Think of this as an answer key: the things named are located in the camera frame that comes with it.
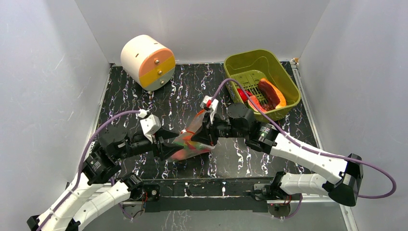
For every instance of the round white drawer cabinet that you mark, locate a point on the round white drawer cabinet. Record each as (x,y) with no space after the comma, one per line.
(148,62)

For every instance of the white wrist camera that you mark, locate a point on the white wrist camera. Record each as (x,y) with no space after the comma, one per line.
(150,124)
(210,104)

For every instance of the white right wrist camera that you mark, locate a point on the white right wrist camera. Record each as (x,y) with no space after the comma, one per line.
(210,104)

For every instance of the red bell pepper toy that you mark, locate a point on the red bell pepper toy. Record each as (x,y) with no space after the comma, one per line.
(244,95)

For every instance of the pink watermelon slice toy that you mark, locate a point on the pink watermelon slice toy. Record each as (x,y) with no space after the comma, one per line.
(254,104)

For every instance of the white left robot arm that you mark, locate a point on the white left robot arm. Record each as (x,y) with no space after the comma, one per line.
(76,208)

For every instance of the orange brown papaya slice toy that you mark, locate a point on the orange brown papaya slice toy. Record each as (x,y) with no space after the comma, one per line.
(273,95)

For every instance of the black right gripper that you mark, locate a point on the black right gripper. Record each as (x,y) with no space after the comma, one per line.
(209,130)

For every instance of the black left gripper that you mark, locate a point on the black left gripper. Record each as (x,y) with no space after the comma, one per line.
(166,148)

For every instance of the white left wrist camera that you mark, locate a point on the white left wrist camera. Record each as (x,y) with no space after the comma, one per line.
(150,124)

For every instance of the clear zip top bag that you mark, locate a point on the clear zip top bag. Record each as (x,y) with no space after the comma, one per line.
(190,148)

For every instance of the olive green plastic bin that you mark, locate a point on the olive green plastic bin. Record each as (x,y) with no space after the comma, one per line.
(248,68)

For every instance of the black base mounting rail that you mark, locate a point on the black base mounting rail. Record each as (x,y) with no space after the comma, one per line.
(213,194)

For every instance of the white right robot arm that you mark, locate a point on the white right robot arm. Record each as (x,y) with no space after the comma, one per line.
(335,178)

